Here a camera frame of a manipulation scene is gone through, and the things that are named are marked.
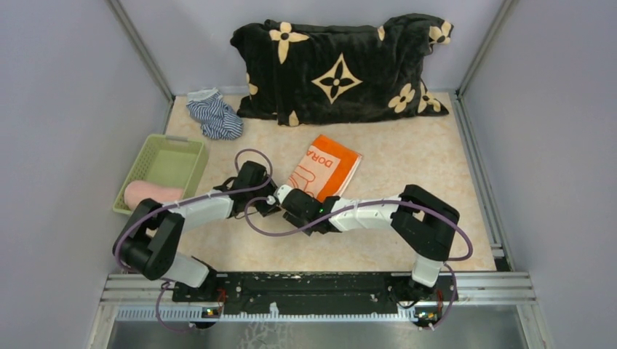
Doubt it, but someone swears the black floral pillow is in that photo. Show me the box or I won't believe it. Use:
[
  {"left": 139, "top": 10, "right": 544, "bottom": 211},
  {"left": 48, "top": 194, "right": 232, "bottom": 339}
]
[{"left": 230, "top": 14, "right": 453, "bottom": 127}]

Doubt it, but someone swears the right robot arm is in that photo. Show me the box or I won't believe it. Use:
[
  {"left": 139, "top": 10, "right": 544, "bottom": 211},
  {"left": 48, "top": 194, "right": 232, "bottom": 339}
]
[{"left": 275, "top": 185, "right": 460, "bottom": 300}]

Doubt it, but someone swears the orange white towel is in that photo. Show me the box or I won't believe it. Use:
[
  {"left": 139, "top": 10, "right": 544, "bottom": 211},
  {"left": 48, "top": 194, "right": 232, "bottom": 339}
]
[{"left": 287, "top": 135, "right": 362, "bottom": 201}]

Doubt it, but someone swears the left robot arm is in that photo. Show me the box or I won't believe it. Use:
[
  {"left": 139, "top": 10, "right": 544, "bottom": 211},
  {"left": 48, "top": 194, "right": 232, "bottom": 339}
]
[{"left": 112, "top": 161, "right": 279, "bottom": 301}]

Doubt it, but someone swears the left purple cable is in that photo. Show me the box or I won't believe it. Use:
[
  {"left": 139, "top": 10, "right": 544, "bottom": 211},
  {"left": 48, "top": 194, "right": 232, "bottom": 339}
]
[{"left": 114, "top": 148, "right": 274, "bottom": 334}]

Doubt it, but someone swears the blue striped cloth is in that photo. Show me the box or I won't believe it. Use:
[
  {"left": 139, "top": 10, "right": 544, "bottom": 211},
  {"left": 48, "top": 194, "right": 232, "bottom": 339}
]
[{"left": 186, "top": 89, "right": 244, "bottom": 140}]

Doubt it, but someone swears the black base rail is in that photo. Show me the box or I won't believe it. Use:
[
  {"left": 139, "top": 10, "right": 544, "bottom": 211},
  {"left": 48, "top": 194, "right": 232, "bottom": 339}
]
[{"left": 172, "top": 272, "right": 458, "bottom": 316}]

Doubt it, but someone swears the pink towel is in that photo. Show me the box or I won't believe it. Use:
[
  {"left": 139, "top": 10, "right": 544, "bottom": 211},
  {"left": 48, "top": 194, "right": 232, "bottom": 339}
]
[{"left": 124, "top": 180, "right": 183, "bottom": 211}]

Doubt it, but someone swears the green plastic basket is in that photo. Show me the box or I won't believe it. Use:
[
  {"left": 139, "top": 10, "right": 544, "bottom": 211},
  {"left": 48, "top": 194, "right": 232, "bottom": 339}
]
[{"left": 112, "top": 134, "right": 208, "bottom": 215}]

